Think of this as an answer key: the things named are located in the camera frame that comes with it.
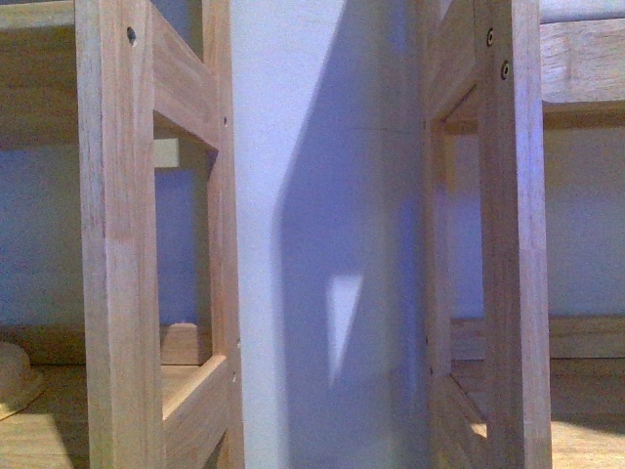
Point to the wooden shelf unit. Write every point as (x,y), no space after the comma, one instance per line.
(516,389)
(118,234)

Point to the left wooden shelf unit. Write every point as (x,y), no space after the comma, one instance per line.
(118,234)

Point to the beige toy island base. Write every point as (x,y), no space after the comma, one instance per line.
(21,384)

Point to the right wooden shelf unit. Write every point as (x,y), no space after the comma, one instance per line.
(516,389)

